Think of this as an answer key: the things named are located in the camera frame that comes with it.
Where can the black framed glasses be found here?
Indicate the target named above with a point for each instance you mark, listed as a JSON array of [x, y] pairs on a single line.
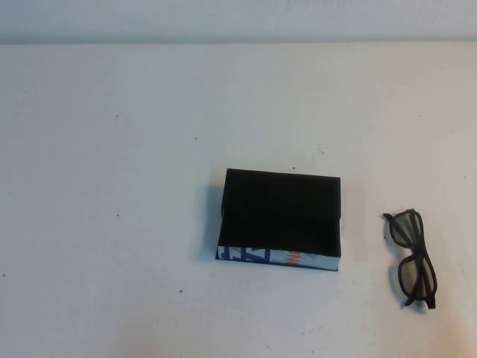
[[406, 229]]

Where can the black glasses case printed front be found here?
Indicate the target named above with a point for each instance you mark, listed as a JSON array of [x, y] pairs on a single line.
[[279, 209]]

